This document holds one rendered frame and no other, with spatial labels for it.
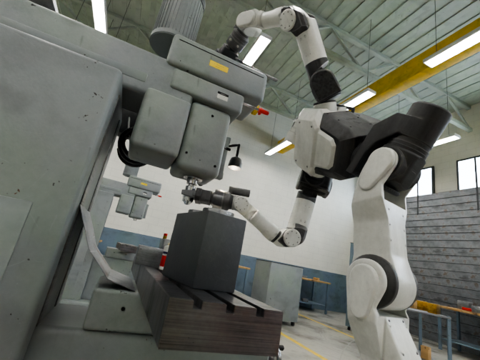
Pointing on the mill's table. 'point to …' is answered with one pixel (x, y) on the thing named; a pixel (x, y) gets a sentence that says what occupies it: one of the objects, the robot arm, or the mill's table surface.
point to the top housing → (218, 71)
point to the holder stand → (206, 249)
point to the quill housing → (201, 144)
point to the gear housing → (208, 93)
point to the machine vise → (150, 254)
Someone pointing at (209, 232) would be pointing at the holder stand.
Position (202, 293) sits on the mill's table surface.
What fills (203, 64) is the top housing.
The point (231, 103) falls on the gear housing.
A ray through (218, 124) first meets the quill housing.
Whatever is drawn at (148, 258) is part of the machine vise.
